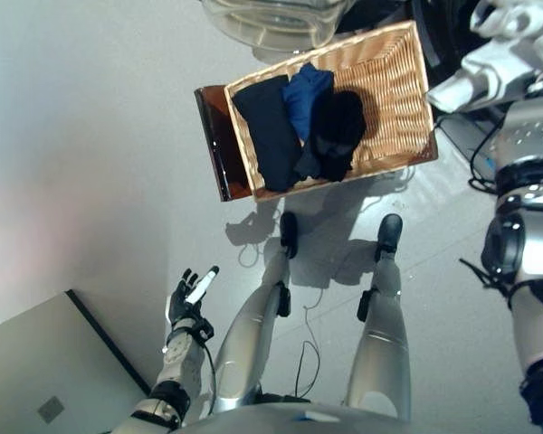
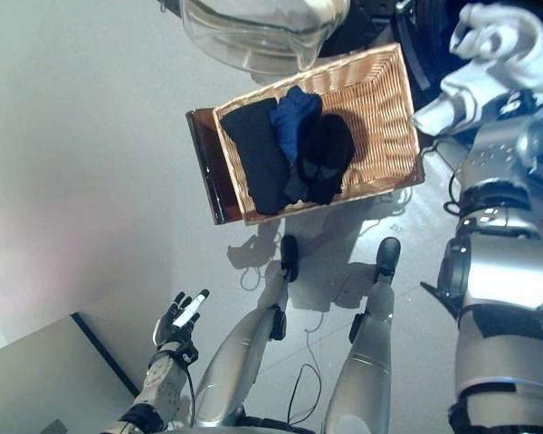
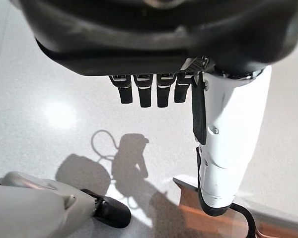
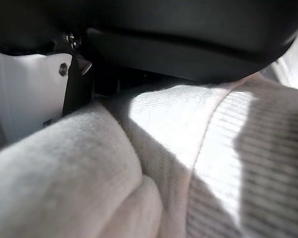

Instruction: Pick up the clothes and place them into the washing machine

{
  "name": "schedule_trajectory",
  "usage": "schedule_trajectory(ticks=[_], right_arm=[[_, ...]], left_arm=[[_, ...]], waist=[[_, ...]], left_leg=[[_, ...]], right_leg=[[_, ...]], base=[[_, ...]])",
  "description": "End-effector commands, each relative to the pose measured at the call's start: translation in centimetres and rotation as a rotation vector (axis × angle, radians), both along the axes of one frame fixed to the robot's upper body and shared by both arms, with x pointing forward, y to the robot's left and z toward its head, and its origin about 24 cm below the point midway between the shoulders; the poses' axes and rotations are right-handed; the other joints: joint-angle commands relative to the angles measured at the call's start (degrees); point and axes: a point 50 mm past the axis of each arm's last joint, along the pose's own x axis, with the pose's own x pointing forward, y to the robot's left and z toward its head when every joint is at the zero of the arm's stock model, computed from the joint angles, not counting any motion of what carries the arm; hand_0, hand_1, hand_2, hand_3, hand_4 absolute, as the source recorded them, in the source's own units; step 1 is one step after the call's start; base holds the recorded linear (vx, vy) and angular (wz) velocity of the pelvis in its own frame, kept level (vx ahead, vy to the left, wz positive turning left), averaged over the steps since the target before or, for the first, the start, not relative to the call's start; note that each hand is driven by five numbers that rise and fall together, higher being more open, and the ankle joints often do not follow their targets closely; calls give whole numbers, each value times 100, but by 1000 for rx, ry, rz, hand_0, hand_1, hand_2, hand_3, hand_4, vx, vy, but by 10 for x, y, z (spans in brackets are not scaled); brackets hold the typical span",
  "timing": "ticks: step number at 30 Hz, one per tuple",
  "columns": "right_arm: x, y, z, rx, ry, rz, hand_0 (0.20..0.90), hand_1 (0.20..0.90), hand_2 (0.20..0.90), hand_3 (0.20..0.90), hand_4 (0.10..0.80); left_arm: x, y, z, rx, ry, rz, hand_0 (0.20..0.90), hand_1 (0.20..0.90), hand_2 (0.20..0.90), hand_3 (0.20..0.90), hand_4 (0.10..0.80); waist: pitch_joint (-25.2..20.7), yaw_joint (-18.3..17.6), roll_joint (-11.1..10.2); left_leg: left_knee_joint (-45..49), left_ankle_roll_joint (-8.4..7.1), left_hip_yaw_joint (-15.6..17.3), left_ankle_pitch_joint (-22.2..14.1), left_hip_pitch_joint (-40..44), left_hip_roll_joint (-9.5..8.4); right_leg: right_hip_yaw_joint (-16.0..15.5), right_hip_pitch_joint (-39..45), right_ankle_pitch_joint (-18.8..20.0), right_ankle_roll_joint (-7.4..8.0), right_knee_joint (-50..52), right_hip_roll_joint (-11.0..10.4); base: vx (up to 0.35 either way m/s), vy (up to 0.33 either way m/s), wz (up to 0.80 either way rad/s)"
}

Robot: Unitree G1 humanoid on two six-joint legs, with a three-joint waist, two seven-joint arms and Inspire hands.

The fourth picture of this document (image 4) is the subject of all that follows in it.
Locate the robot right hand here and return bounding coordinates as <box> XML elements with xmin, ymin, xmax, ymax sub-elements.
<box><xmin>0</xmin><ymin>0</ymin><xmax>298</xmax><ymax>145</ymax></box>

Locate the white garment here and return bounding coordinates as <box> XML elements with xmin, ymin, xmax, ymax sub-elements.
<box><xmin>0</xmin><ymin>74</ymin><xmax>298</xmax><ymax>238</ymax></box>

